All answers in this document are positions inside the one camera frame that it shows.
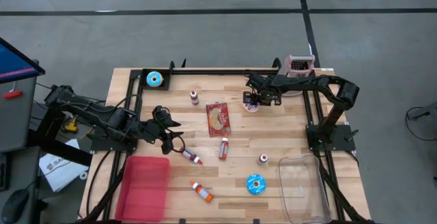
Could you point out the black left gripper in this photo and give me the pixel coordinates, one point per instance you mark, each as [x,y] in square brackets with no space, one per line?
[158,126]

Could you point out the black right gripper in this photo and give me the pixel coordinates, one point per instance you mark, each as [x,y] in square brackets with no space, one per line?
[268,92]

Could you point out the purple frosted toy donut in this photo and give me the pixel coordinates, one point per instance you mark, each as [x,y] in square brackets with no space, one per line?
[251,108]

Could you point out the red popcorn packet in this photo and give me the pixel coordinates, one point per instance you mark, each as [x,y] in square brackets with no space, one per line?
[218,119]

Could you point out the blue frosted toy donut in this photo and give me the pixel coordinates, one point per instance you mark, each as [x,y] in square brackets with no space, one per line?
[250,188]
[149,80]

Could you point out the orange-banded red squeeze bottle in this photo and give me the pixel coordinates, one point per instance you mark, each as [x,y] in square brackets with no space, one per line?
[203,193]

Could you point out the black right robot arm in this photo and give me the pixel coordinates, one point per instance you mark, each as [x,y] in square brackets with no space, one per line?
[334,114]

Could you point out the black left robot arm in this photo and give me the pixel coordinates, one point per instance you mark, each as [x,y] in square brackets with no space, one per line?
[102,116]

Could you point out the red translucent plastic bin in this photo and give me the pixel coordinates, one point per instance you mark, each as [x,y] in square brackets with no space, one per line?
[143,190]

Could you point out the white table label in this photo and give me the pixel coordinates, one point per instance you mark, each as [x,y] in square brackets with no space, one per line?
[326,69]

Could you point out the yellow tool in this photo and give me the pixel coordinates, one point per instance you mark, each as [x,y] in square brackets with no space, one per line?
[71,126]

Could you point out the clear plastic bin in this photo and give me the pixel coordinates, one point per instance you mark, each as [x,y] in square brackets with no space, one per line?
[304,196]

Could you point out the white paper bag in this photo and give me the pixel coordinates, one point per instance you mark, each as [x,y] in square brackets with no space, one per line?
[58,172]

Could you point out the grey cabinet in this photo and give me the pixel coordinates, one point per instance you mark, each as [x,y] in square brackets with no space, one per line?
[17,121]

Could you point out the grey floor object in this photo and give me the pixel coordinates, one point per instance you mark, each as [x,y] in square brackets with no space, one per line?
[423,112]

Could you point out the blue-screen monitor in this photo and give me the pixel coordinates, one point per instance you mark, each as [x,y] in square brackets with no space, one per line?
[13,63]

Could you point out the black computer mouse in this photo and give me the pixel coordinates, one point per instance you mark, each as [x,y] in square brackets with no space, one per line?
[13,207]

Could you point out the black aluminium table frame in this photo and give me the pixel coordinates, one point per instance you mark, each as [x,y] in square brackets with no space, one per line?
[222,71]

